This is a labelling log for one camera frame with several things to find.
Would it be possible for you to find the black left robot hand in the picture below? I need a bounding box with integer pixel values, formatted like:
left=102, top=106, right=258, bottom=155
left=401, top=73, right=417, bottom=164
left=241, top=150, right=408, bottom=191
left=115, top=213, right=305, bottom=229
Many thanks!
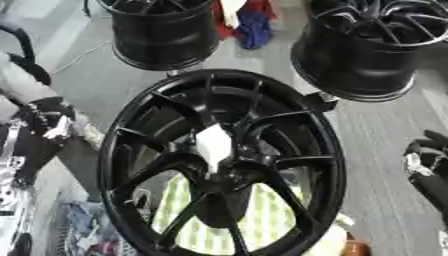
left=8, top=96, right=79, bottom=188

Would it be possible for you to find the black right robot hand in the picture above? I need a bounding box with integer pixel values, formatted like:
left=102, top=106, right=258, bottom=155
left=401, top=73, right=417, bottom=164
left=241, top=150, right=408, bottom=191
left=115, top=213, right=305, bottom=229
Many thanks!
left=402, top=129, right=448, bottom=230

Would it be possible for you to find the black spoked wheel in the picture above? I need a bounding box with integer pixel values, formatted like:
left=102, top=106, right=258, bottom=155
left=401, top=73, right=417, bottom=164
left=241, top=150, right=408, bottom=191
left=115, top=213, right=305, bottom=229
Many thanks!
left=94, top=68, right=349, bottom=256

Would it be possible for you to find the black wheel stand clamp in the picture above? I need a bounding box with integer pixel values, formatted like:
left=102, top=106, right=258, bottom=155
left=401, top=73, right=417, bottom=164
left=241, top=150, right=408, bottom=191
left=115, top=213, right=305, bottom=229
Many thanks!
left=301, top=91, right=342, bottom=113

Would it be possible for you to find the black wheel rim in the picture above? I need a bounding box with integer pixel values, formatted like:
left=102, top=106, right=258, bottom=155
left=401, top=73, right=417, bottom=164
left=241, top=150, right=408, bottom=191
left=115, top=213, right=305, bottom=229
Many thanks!
left=288, top=0, right=448, bottom=103
left=94, top=0, right=223, bottom=72

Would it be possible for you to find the white padded bar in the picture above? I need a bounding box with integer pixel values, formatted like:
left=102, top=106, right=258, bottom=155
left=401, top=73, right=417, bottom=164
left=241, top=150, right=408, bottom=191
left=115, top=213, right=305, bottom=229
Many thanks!
left=0, top=52, right=107, bottom=152

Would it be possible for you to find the brown object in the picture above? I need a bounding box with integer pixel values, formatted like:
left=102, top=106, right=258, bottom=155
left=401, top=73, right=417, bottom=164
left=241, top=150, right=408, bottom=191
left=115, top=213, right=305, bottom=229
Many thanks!
left=341, top=233, right=373, bottom=256

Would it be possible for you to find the grey cloth clutter pile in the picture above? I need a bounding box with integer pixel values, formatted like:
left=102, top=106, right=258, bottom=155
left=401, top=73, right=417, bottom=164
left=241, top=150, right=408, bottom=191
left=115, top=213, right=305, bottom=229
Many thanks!
left=50, top=199, right=137, bottom=256

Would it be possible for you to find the black curved tube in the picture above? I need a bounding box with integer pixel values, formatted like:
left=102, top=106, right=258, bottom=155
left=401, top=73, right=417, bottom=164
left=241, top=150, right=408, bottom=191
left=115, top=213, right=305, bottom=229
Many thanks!
left=0, top=24, right=55, bottom=86

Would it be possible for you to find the red blue white cloth bundle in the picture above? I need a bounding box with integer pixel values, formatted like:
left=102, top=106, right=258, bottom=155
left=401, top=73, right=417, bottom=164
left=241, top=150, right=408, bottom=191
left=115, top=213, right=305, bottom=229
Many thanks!
left=211, top=0, right=280, bottom=51

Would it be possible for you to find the thin white floor cable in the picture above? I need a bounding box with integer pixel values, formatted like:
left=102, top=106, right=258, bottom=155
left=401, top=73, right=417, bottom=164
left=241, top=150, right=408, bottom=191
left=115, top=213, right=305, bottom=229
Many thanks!
left=50, top=39, right=114, bottom=76

